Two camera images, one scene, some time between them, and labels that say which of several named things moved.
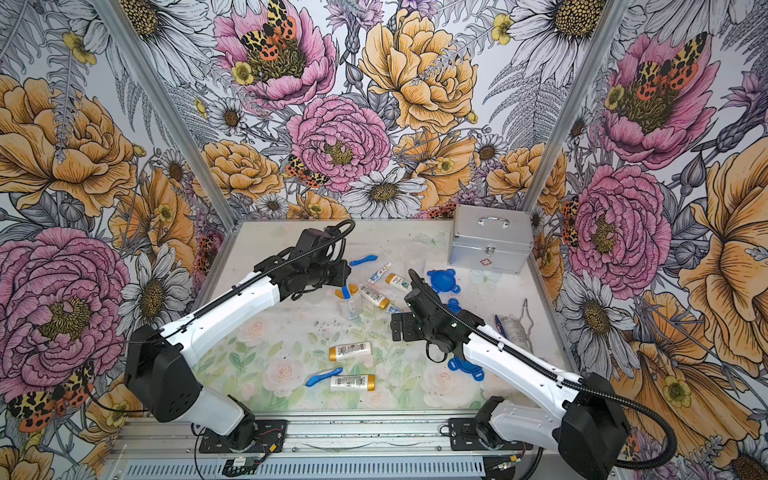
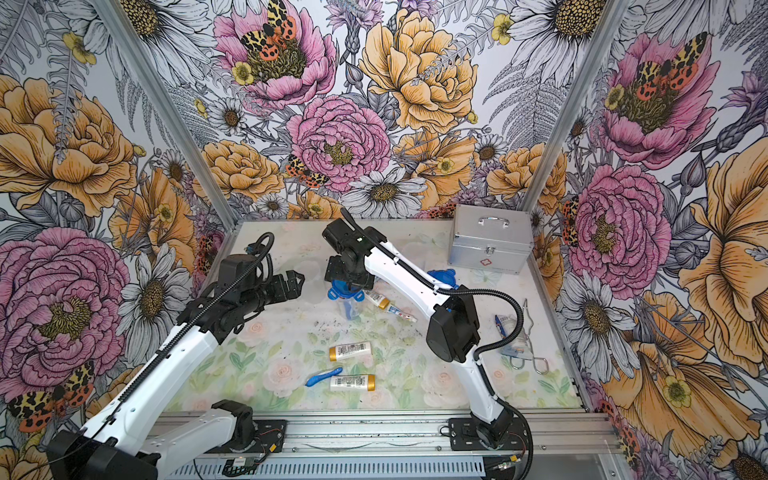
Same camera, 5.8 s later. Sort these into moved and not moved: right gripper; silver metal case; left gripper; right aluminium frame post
Moved: left gripper; right gripper
Not moved: right aluminium frame post; silver metal case
